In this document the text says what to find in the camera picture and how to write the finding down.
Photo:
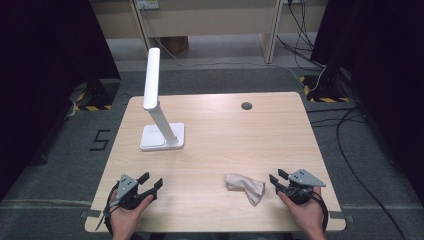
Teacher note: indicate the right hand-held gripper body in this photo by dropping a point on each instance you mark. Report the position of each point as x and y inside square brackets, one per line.
[305, 178]

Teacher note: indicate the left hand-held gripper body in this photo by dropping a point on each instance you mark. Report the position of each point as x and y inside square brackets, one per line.
[126, 186]

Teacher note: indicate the white desk lamp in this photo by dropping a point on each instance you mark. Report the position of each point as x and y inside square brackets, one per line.
[151, 83]

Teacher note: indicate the person's left hand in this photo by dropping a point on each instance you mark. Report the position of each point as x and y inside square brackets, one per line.
[125, 221]

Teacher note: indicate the person's right hand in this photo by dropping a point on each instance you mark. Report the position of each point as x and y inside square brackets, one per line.
[308, 216]

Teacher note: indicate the grey tape piece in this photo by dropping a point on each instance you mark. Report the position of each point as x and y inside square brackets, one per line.
[338, 215]
[91, 213]

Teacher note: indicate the black stand base hazard tape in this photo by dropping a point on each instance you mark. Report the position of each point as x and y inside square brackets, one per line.
[328, 88]
[100, 95]

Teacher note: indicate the black curtain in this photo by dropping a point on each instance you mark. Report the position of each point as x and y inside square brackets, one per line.
[383, 66]
[43, 66]

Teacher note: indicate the brown cardboard box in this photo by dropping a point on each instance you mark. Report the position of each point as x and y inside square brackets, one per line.
[174, 45]

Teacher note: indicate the beige wooden desk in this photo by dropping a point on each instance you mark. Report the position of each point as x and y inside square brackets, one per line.
[206, 23]

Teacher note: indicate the white power strip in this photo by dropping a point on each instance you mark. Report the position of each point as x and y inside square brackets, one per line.
[147, 4]

